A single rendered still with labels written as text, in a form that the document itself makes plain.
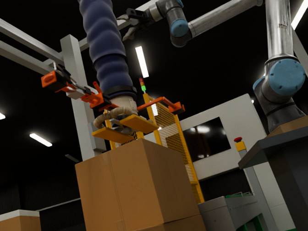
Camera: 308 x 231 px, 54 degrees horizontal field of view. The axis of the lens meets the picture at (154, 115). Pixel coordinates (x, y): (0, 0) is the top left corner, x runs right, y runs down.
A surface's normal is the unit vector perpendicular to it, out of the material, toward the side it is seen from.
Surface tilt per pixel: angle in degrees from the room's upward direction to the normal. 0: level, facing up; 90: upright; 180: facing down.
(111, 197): 90
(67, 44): 90
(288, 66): 98
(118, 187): 90
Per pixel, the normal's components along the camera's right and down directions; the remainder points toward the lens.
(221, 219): -0.41, -0.22
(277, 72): -0.12, -0.19
